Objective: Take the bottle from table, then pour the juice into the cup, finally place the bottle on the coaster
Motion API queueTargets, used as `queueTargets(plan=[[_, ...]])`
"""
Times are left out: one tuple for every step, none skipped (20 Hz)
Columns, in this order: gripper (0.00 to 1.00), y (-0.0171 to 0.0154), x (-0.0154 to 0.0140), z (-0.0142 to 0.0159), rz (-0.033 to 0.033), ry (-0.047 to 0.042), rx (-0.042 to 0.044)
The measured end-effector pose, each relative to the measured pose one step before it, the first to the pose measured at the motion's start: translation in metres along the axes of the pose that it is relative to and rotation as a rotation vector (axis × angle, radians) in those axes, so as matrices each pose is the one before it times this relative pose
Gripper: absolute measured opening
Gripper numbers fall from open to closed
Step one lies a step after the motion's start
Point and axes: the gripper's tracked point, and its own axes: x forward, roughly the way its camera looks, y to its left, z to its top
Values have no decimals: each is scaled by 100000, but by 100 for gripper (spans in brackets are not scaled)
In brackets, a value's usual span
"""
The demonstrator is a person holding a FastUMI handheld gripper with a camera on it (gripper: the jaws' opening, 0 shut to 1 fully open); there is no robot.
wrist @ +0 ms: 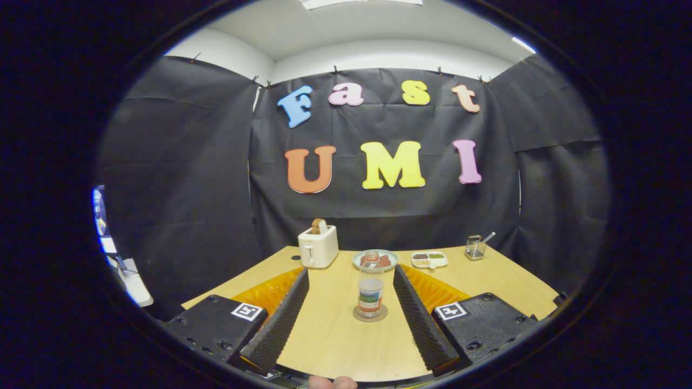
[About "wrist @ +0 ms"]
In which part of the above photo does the round brown coaster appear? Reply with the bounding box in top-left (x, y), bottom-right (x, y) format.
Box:
top-left (353, 304), bottom-right (389, 323)

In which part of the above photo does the white divided dish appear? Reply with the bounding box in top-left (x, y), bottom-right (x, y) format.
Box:
top-left (411, 251), bottom-right (449, 270)

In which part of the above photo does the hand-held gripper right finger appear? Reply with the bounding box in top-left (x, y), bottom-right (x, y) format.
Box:
top-left (393, 264), bottom-right (541, 376)

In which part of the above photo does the pale green plate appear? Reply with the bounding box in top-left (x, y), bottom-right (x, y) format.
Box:
top-left (352, 249), bottom-right (399, 272)

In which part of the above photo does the long ceiling light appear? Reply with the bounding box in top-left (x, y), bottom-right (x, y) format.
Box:
top-left (300, 0), bottom-right (423, 10)

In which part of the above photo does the wooden table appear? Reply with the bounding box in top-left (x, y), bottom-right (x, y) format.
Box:
top-left (181, 246), bottom-right (560, 383)

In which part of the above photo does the white toaster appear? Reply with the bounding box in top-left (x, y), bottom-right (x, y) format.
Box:
top-left (298, 225), bottom-right (340, 269)

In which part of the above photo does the metal wire mesh holder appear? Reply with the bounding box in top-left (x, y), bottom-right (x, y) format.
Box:
top-left (465, 235), bottom-right (486, 261)

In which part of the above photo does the clear plastic juice bottle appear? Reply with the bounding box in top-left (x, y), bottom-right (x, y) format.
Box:
top-left (358, 250), bottom-right (384, 319)

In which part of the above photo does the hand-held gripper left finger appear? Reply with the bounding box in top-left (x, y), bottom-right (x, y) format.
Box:
top-left (162, 266), bottom-right (310, 376)

